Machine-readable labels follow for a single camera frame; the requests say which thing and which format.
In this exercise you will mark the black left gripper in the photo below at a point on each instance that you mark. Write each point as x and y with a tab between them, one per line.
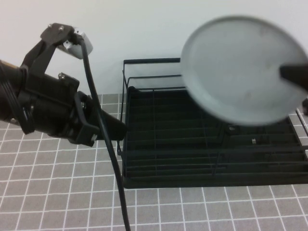
53	108

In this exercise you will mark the grey round plate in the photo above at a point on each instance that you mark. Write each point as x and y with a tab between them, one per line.
228	72

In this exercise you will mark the grey checkered tablecloth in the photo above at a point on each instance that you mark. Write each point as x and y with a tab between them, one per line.
192	209

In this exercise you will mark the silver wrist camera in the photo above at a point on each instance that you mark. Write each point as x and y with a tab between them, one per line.
74	50

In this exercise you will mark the black dish drying rack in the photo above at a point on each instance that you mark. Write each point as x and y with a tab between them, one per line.
168	183

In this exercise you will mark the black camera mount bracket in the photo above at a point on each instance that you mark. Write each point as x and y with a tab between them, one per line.
36	55

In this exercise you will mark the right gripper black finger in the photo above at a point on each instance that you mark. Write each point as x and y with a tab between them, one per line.
305	104
297	74

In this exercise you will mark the small silver metal clip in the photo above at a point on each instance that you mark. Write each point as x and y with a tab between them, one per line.
253	141

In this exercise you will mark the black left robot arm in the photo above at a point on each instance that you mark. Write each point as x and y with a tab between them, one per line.
7	96

